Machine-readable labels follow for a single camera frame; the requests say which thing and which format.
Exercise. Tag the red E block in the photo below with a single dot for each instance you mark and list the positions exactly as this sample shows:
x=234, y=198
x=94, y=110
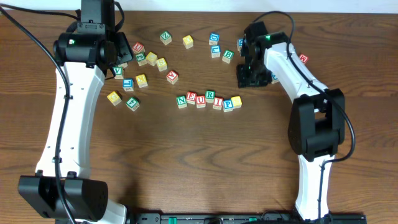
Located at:
x=191, y=97

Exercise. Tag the green R block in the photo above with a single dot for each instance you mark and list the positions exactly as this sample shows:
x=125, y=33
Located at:
x=210, y=96

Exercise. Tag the green V block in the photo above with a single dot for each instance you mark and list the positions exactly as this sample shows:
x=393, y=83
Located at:
x=118, y=73

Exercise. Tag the red I block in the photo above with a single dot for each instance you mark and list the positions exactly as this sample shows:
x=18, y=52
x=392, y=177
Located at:
x=218, y=103

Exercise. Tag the yellow O block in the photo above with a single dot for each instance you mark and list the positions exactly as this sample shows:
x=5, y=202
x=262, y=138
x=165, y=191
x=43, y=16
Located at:
x=188, y=41

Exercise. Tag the blue T block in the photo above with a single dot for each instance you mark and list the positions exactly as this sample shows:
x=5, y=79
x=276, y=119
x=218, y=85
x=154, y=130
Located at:
x=274, y=79

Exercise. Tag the yellow K block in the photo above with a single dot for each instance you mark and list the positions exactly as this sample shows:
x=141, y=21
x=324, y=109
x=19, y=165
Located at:
x=141, y=81

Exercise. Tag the blue P block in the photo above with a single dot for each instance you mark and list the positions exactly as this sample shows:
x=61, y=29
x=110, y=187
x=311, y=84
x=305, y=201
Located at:
x=227, y=105

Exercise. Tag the blue l block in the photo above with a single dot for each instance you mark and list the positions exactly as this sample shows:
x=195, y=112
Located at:
x=128, y=84
x=215, y=51

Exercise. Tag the green B block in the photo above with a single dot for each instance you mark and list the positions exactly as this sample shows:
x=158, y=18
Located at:
x=228, y=56

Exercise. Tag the yellow s block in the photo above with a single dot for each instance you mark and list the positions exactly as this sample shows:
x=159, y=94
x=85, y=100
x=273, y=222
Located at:
x=161, y=64
x=237, y=102

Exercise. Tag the blue D block right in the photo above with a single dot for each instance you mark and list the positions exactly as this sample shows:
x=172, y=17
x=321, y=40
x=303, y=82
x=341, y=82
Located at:
x=239, y=44

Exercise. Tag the blue L block centre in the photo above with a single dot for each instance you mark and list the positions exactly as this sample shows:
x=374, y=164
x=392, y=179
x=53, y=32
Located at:
x=215, y=51

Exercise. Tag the green Z block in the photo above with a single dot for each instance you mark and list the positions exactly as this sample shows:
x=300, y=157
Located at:
x=165, y=38

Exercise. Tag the red M block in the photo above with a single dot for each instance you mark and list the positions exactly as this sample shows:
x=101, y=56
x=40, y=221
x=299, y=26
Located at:
x=303, y=58

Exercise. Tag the blue L block left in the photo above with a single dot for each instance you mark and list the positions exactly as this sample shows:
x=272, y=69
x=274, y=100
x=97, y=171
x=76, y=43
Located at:
x=128, y=84

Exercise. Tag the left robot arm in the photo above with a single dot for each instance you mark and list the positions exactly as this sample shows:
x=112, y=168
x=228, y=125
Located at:
x=61, y=187

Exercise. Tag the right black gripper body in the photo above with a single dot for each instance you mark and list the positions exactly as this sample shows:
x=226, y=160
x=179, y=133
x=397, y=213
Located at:
x=252, y=78

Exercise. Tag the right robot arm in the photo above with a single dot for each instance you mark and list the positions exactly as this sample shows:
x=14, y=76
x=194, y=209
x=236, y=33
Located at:
x=316, y=127

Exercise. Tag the green J block left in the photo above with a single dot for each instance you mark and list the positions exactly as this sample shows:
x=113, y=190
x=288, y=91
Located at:
x=141, y=59

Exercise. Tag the green 4 block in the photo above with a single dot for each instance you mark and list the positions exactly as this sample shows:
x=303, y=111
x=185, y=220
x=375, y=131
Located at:
x=132, y=104

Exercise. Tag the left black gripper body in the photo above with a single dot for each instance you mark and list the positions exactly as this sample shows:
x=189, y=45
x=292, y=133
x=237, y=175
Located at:
x=125, y=47

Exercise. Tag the blue d block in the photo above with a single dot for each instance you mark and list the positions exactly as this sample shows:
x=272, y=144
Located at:
x=239, y=44
x=214, y=39

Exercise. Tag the red u block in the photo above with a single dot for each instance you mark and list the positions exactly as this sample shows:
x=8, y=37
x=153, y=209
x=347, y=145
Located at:
x=200, y=101
x=138, y=48

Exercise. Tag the red A block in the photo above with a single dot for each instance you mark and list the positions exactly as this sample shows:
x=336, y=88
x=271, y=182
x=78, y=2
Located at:
x=172, y=77

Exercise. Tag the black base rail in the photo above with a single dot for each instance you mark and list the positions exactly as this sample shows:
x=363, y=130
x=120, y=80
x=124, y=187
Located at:
x=271, y=218

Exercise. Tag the yellow C block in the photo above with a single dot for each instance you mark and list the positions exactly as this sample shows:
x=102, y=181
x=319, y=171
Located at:
x=151, y=58

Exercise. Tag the green N block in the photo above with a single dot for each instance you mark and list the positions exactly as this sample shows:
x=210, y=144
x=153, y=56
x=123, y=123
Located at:
x=181, y=101

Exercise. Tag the blue D block top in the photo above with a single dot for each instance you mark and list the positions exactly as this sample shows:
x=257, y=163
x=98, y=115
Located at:
x=214, y=39

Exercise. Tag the yellow block far left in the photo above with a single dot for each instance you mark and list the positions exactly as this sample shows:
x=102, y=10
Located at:
x=115, y=98

